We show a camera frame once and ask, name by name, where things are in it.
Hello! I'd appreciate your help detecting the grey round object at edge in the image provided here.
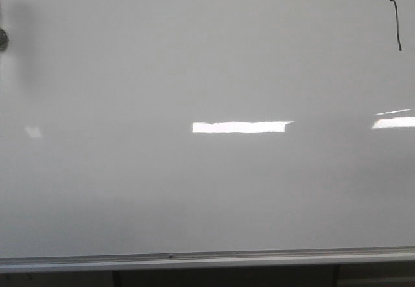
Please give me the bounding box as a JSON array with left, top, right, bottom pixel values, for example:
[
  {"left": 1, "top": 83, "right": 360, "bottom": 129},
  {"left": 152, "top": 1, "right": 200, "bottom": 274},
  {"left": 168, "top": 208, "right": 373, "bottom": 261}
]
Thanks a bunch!
[{"left": 0, "top": 28, "right": 9, "bottom": 52}]

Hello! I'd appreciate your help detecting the white whiteboard with aluminium frame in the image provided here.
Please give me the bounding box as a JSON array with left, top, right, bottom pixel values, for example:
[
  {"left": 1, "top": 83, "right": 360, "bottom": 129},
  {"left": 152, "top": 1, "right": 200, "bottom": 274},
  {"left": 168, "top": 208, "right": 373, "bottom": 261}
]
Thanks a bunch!
[{"left": 1, "top": 0, "right": 414, "bottom": 273}]

